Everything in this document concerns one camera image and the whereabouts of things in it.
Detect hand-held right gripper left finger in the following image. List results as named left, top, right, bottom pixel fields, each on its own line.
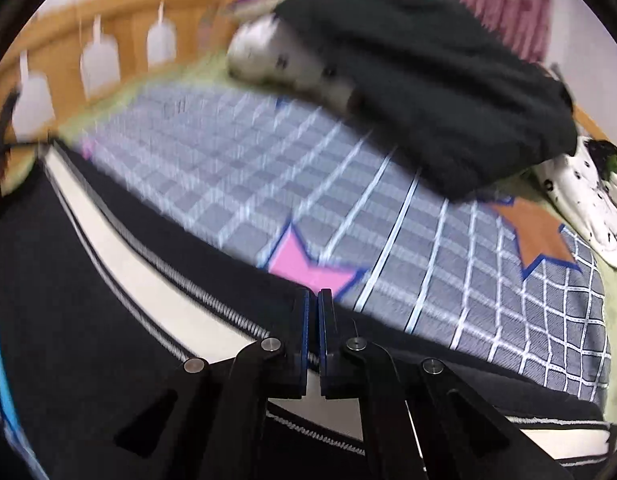
left=48, top=287, right=310, bottom=480

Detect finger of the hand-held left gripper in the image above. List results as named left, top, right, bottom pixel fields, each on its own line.
left=0, top=87, right=54, bottom=172

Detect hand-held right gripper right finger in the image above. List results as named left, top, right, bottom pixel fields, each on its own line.
left=317, top=287, right=575, bottom=480

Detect black pants with white stripe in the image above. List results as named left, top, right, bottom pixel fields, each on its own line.
left=0, top=139, right=615, bottom=480

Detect wooden bed headboard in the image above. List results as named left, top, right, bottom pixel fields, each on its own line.
left=0, top=0, right=242, bottom=196

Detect grey checked blanket with stars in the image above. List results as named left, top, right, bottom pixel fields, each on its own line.
left=81, top=82, right=612, bottom=406

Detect white spotted pillow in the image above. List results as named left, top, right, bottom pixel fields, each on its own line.
left=226, top=12, right=365, bottom=116

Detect black garment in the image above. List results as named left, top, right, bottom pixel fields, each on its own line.
left=272, top=0, right=579, bottom=202

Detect white spotted green-patch cloth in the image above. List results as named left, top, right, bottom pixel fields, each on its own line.
left=531, top=135, right=617, bottom=270

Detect wooden bed side rail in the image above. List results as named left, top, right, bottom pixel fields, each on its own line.
left=573, top=105, right=610, bottom=143

